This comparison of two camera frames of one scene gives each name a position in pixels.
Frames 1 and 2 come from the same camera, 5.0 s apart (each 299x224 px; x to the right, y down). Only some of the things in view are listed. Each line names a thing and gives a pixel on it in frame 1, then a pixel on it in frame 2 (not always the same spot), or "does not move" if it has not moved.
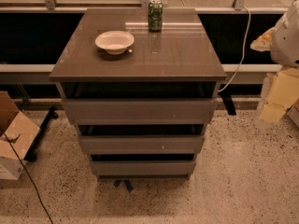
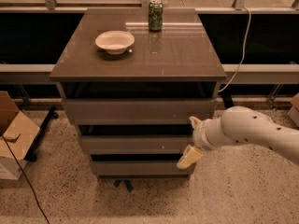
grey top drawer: [138, 112] does not move
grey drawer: [142, 145] does not move
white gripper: [287, 37] → [199, 136]
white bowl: [114, 42] does not move
